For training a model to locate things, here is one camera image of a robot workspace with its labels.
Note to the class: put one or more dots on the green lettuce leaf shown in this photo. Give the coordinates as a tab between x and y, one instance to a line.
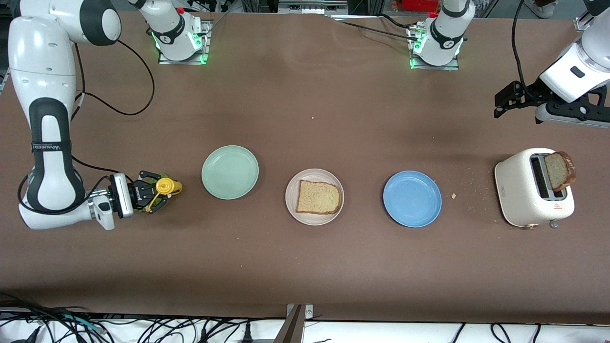
164	175

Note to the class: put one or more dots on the metal table bracket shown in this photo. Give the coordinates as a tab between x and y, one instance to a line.
291	328

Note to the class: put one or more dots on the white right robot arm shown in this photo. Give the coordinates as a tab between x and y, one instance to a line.
43	71

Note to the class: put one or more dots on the mint green plate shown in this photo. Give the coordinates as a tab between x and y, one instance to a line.
230	172

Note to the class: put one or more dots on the brown bread slice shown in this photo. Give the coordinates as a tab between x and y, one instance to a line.
557	171
318	197

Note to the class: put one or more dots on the blue plate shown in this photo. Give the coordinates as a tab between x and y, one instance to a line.
412	199

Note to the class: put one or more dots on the aluminium frame profile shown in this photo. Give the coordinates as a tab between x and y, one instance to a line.
581	21
4	78

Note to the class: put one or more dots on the black power plug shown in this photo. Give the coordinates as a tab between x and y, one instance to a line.
247	333

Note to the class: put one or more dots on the white two-slot toaster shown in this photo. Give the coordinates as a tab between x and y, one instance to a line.
514	190

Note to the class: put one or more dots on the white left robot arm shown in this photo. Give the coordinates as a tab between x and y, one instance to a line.
579	52

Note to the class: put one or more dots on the grey metal box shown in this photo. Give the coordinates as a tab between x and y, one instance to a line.
312	5

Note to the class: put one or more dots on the beige plate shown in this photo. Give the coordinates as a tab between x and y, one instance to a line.
314	220

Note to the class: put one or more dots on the yellow mustard squeeze bottle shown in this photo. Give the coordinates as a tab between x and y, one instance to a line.
172	186

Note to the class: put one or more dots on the red box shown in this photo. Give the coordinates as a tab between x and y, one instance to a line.
414	5

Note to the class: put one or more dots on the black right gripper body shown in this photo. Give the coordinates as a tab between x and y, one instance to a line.
137	194

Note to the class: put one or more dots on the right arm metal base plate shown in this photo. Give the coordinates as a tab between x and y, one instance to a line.
183	61

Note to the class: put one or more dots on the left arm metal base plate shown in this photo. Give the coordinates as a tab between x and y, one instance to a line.
436	67

